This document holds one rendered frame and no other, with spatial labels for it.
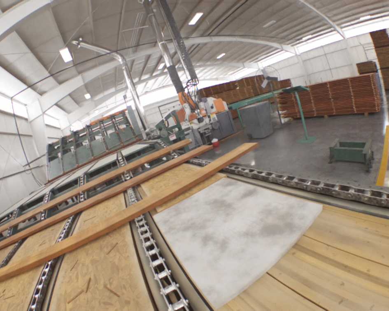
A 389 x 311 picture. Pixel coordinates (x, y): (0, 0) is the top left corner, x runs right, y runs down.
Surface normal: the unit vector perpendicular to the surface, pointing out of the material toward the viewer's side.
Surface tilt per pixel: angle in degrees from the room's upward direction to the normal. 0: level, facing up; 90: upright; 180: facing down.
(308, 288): 0
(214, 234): 0
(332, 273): 0
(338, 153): 90
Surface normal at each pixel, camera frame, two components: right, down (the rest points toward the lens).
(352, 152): -0.84, 0.40
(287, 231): -0.33, -0.92
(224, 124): 0.42, 0.06
